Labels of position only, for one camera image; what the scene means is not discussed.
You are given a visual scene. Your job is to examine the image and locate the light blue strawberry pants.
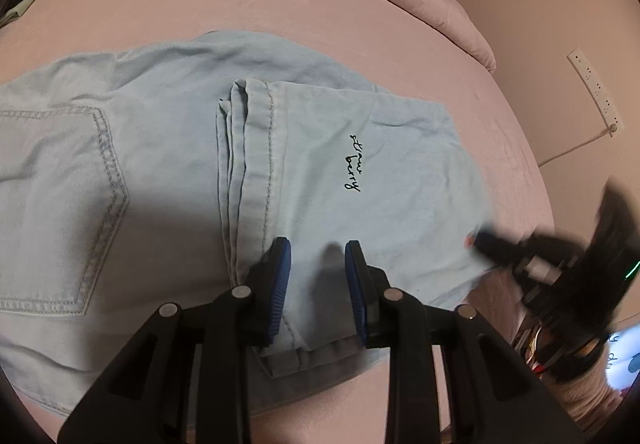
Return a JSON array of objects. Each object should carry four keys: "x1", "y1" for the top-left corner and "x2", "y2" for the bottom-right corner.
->
[{"x1": 1, "y1": 32, "x2": 496, "y2": 414}]

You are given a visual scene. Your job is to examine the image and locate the white wall power strip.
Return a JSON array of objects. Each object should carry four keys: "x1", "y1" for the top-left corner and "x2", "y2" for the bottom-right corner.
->
[{"x1": 567, "y1": 48, "x2": 625, "y2": 137}]

